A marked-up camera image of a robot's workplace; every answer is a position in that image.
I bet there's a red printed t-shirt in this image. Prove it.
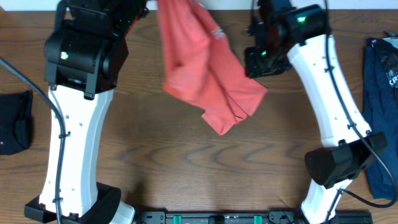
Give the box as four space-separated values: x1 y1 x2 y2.
157 0 267 135

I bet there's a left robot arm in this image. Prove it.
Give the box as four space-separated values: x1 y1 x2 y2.
24 0 148 224

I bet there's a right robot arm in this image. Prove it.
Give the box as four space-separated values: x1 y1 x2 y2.
244 1 387 223

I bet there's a navy blue t-shirt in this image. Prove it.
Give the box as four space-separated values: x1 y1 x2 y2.
363 37 397 200

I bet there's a black folded garment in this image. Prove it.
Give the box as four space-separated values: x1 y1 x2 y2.
1 90 33 156

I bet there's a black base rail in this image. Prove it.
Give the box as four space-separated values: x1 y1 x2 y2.
133 210 373 224

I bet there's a right black cable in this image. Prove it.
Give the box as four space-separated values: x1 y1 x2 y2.
323 0 398 224

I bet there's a black cable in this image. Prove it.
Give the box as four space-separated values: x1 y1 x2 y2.
0 57 72 224
323 0 398 224

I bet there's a left black cable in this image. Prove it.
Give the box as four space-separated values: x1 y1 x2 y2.
0 57 72 224

